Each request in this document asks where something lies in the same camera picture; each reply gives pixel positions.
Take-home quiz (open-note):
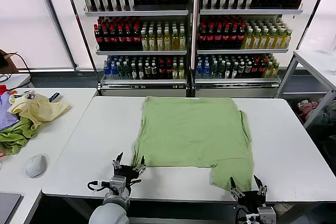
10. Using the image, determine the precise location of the pink clothes pile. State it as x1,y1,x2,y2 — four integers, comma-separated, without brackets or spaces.
296,99,320,120

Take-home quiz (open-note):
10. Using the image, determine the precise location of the pale yellow garment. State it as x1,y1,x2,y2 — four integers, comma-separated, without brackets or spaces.
7,93,72,130

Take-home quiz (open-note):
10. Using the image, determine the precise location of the beverage shelving unit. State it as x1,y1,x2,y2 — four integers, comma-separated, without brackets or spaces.
193,0,307,98
83,0,195,98

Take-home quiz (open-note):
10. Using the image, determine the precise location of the purple garment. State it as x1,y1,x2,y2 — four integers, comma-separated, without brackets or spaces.
0,91,20,131

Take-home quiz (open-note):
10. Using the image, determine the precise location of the white metal side table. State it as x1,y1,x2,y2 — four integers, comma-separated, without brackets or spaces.
275,49,336,130

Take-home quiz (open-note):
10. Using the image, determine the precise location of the small dark bottle red cap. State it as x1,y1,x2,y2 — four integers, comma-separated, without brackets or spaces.
251,58,259,78
258,58,266,78
164,60,172,79
157,60,165,79

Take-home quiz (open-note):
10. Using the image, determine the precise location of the black left camera cable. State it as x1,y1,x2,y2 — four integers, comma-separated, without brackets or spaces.
87,180,111,196

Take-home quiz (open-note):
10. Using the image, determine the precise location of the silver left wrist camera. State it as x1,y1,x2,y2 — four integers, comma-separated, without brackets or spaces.
109,175,127,190

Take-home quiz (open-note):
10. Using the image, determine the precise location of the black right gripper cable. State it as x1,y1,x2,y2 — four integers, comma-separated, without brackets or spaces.
235,207,250,224

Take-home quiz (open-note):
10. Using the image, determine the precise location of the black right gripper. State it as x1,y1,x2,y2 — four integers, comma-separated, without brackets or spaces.
230,175,268,210

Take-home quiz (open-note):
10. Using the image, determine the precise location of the brown cardboard box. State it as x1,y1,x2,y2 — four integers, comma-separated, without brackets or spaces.
0,49,18,74

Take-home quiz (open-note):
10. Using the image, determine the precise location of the light grey computer mouse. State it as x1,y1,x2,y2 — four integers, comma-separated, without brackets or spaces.
25,154,49,178

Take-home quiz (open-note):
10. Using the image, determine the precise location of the right beverage shelving unit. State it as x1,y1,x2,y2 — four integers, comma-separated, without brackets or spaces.
193,0,307,98

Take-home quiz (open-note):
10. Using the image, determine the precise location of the grey green clothes pile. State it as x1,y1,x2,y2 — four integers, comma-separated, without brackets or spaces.
313,100,336,130

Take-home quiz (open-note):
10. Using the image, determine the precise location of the crumpled green garment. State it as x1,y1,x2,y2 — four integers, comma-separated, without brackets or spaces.
0,116,39,156

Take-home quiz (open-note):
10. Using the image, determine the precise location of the black desk cable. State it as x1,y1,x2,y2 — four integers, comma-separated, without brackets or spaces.
10,52,31,72

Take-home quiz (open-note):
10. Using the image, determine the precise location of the light green t-shirt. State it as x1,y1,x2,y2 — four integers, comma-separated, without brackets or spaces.
130,95,256,191

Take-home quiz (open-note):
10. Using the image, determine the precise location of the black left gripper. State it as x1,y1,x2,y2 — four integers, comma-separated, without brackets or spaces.
112,152,146,187

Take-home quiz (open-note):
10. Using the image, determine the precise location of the dark grey laptop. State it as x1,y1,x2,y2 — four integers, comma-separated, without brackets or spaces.
0,191,22,224

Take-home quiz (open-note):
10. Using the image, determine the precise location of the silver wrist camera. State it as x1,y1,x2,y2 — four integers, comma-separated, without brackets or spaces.
256,206,277,224
109,175,127,190

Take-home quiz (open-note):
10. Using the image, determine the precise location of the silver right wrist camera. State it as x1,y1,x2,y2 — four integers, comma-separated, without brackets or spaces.
256,206,277,224

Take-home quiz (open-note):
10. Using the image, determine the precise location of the left beverage shelving unit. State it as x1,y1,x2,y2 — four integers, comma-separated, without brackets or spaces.
83,0,195,98

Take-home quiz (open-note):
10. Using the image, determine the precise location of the cola bottle red cap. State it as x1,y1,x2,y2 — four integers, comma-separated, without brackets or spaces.
132,24,141,50
117,24,125,50
214,24,223,49
222,24,230,49
109,24,118,50
124,24,133,50
237,24,246,49
102,24,110,50
229,24,238,49
94,24,103,50
206,24,215,49
198,24,207,49

